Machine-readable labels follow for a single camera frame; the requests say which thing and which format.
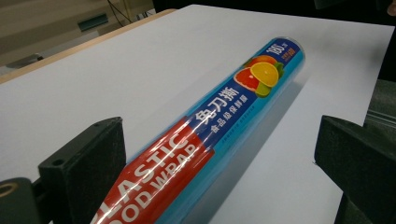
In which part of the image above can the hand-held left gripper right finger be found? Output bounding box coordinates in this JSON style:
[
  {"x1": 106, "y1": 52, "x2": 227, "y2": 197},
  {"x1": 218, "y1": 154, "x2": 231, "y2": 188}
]
[{"x1": 313, "y1": 115, "x2": 396, "y2": 224}]

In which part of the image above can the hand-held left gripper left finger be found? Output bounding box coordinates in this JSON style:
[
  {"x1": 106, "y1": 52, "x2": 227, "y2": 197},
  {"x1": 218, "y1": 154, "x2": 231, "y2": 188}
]
[{"x1": 37, "y1": 116, "x2": 127, "y2": 224}]

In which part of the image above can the green handle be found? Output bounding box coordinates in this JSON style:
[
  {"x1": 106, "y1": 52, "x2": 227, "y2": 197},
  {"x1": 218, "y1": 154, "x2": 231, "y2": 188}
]
[{"x1": 77, "y1": 13, "x2": 109, "y2": 33}]

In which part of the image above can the black cable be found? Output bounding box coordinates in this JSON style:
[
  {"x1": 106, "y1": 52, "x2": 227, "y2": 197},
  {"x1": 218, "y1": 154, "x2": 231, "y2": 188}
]
[{"x1": 106, "y1": 0, "x2": 133, "y2": 28}]

